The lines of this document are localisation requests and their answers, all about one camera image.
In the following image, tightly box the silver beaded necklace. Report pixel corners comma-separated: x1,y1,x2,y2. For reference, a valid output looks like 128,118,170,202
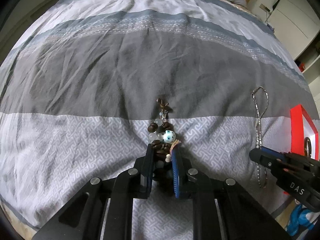
251,86,270,189

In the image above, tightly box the red item on shelf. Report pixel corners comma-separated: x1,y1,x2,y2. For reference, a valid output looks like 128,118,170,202
298,63,305,72

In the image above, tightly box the dark beaded charm bracelet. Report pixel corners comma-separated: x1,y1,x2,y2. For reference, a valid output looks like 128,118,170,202
147,97,182,162

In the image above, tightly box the red jewelry box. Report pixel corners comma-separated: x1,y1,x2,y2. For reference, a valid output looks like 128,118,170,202
290,105,319,168

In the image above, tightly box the silver wristwatch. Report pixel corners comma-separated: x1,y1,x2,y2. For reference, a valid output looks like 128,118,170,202
304,137,312,158

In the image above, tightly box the wall socket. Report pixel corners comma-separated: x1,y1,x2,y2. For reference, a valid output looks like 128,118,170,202
259,4,270,12

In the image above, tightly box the white wardrobe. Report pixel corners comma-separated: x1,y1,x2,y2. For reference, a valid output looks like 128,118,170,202
268,0,319,84

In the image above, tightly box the striped duvet cover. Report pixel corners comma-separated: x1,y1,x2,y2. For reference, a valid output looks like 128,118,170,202
1,0,319,239

